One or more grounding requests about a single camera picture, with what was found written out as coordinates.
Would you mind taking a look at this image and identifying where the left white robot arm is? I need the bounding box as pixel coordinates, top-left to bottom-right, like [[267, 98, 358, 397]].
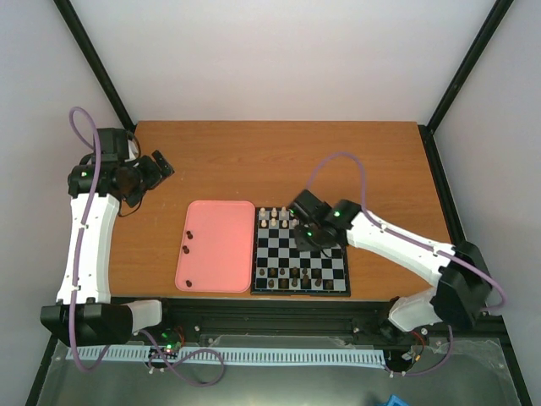
[[40, 128, 176, 347]]

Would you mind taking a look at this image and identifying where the pink plastic tray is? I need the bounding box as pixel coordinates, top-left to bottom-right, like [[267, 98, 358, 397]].
[[175, 200, 255, 294]]

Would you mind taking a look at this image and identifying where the black frame post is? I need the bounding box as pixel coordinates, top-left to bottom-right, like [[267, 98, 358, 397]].
[[53, 0, 136, 131], [425, 0, 516, 132]]

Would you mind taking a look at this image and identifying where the right black frame post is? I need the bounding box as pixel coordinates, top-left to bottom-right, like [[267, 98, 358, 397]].
[[425, 0, 516, 132]]

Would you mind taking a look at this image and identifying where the blue object at bottom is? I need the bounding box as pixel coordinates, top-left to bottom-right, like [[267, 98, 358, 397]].
[[377, 395, 409, 406]]

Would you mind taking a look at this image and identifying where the black white chess board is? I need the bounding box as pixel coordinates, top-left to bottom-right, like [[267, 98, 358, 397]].
[[250, 207, 351, 297]]

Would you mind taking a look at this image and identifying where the light blue cable duct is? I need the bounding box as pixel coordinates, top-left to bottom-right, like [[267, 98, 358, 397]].
[[78, 344, 385, 369]]

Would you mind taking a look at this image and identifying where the left black frame post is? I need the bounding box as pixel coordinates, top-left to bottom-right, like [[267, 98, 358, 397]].
[[53, 0, 136, 131]]

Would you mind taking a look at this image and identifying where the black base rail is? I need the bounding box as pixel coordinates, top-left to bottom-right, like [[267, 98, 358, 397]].
[[126, 297, 506, 352]]

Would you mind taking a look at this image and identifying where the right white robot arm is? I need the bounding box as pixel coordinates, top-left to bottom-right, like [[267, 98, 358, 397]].
[[287, 189, 492, 332]]

